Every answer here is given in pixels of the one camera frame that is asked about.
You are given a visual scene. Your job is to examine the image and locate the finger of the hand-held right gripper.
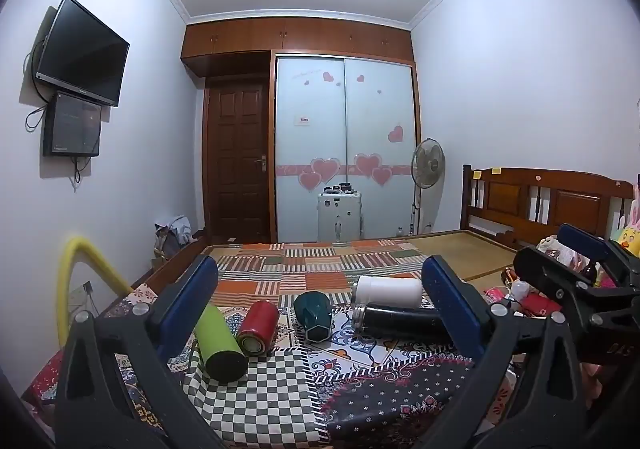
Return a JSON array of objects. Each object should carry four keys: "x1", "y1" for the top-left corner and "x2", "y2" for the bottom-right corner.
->
[
  {"x1": 513, "y1": 246, "x2": 608, "y2": 325},
  {"x1": 556, "y1": 223, "x2": 640, "y2": 290}
]

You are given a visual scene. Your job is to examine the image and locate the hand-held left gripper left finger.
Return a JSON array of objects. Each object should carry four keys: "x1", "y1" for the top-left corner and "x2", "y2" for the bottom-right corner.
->
[{"x1": 54, "y1": 255, "x2": 223, "y2": 449}]

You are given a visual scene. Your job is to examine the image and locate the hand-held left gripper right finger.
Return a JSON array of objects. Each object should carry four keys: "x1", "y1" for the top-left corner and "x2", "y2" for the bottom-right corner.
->
[{"x1": 415, "y1": 255, "x2": 588, "y2": 449}]

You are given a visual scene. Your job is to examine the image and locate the black bottle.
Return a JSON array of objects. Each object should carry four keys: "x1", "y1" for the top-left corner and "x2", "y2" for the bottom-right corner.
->
[{"x1": 351, "y1": 304, "x2": 451, "y2": 340}]

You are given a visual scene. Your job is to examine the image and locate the white bottle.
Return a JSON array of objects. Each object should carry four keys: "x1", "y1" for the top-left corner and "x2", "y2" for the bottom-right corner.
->
[{"x1": 351, "y1": 276, "x2": 424, "y2": 310}]

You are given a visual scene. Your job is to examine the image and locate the red cup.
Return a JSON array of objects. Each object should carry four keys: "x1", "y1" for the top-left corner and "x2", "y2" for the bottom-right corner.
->
[{"x1": 236, "y1": 300, "x2": 281, "y2": 357}]

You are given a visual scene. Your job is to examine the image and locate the dark green faceted cup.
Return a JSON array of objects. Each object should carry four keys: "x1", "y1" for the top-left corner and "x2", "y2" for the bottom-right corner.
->
[{"x1": 293, "y1": 292, "x2": 332, "y2": 344}]

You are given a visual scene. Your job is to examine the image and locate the pink white plush toy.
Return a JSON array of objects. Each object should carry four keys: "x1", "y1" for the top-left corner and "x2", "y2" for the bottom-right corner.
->
[{"x1": 537, "y1": 235, "x2": 585, "y2": 276}]

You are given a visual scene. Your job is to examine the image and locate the red packet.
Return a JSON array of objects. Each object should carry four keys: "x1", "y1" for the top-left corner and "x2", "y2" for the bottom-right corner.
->
[{"x1": 520, "y1": 293, "x2": 563, "y2": 318}]

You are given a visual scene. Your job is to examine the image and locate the yellow plush toy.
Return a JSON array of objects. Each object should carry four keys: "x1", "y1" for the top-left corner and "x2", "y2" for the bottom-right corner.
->
[{"x1": 616, "y1": 224, "x2": 640, "y2": 258}]

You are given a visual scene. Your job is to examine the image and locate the bamboo mat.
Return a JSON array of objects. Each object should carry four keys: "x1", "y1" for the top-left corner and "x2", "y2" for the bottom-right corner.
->
[{"x1": 407, "y1": 230, "x2": 520, "y2": 295}]

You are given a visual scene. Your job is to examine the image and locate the grey bag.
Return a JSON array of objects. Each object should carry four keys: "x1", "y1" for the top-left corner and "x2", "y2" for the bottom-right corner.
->
[{"x1": 152, "y1": 215, "x2": 199, "y2": 260}]

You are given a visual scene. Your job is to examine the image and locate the wooden bed headboard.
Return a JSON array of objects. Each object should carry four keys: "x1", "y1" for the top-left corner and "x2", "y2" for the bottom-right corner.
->
[{"x1": 462, "y1": 165, "x2": 637, "y2": 251}]

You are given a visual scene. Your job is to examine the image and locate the patchwork blanket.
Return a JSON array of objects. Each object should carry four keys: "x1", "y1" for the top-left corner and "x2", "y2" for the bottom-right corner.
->
[{"x1": 22, "y1": 239, "x2": 516, "y2": 449}]

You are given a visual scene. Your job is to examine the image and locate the yellow tube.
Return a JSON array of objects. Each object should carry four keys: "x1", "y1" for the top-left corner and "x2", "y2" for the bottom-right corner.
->
[{"x1": 56, "y1": 237, "x2": 134, "y2": 347}]

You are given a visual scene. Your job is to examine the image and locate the white appliance cabinet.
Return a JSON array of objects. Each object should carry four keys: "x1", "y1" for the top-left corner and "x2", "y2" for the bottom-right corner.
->
[{"x1": 317, "y1": 191, "x2": 363, "y2": 244}]

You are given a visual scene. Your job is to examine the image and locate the standing fan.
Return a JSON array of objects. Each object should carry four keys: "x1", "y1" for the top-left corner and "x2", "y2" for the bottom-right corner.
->
[{"x1": 410, "y1": 139, "x2": 446, "y2": 236}]

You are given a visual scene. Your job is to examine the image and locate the brown wooden door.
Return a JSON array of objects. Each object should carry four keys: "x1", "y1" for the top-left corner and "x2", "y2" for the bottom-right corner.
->
[{"x1": 203, "y1": 76, "x2": 274, "y2": 244}]

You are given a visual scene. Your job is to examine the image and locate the wardrobe with heart stickers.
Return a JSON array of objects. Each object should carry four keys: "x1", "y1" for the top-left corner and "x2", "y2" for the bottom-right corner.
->
[{"x1": 273, "y1": 54, "x2": 420, "y2": 245}]

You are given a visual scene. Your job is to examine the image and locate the wooden overhead cabinet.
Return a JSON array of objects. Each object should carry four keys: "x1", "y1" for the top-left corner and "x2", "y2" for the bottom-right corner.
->
[{"x1": 181, "y1": 17, "x2": 416, "y2": 78}]

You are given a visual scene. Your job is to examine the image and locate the wooden bed frame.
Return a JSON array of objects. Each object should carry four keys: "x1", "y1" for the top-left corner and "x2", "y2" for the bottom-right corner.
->
[{"x1": 131, "y1": 228, "x2": 212, "y2": 296}]

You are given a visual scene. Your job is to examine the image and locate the wall socket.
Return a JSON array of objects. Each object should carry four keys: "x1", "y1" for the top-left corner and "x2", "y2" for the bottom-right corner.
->
[{"x1": 69, "y1": 281, "x2": 94, "y2": 311}]

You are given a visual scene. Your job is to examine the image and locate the small wall monitor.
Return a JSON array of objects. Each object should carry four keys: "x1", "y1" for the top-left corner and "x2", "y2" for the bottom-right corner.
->
[{"x1": 42, "y1": 90, "x2": 102, "y2": 158}]

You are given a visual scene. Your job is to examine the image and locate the black cable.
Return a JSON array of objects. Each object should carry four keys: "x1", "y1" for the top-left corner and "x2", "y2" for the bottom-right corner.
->
[{"x1": 26, "y1": 79, "x2": 53, "y2": 132}]

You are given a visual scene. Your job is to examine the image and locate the wall television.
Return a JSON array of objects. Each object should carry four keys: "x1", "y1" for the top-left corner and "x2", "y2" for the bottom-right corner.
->
[{"x1": 34, "y1": 0, "x2": 131, "y2": 108}]

